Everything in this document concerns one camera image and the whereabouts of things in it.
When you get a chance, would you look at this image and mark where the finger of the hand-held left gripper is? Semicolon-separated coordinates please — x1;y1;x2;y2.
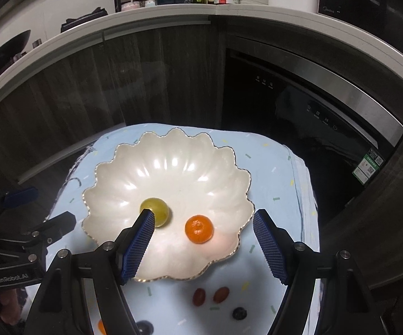
0;186;39;210
29;211;77;250

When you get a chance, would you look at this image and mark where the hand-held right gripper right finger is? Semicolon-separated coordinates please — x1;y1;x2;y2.
253;209;385;335

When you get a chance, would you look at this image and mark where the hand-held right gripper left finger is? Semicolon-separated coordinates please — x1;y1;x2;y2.
23;209;155;335

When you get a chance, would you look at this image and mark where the yellow-green round plum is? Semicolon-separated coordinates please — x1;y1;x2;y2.
139;198;170;228

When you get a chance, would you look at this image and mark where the large orange mandarin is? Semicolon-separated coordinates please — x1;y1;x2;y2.
185;214;214;244

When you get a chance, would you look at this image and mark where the white scalloped bowl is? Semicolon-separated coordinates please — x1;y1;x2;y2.
82;127;254;283

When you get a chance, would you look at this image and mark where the person's left hand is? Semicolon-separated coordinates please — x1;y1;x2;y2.
0;286;28;323

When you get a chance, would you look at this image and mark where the light blue speckled cloth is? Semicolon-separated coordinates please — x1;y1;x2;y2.
22;123;319;335

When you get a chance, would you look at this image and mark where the dark round fruit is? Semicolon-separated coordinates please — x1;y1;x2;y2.
135;320;154;335

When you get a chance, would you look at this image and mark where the dark wooden kitchen cabinet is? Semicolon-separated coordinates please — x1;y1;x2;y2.
0;17;226;196

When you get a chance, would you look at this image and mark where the green label sticker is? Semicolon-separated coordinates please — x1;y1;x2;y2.
352;148;385;185

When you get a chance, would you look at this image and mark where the black built-in dishwasher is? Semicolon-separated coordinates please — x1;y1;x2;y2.
220;37;403;217

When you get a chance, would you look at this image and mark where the black wok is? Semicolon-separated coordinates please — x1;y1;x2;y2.
0;30;32;74

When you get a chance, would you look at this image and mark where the black stove grate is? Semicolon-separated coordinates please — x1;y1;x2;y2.
61;7;109;33

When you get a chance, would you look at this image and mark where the black microwave oven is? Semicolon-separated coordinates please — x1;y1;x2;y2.
318;0;403;60

